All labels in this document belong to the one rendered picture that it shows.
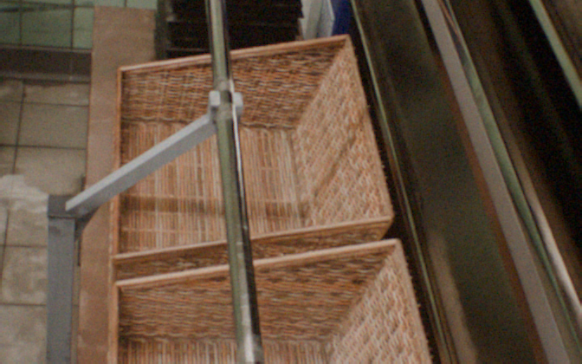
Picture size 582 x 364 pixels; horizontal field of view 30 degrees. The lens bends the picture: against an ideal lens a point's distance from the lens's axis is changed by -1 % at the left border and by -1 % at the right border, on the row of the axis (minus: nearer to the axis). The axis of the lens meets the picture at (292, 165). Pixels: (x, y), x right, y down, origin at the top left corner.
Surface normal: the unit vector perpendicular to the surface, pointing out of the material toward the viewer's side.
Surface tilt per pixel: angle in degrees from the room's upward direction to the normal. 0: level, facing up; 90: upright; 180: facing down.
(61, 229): 90
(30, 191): 0
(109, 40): 0
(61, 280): 90
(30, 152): 0
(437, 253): 70
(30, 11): 90
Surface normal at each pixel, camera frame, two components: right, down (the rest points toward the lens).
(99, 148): 0.15, -0.75
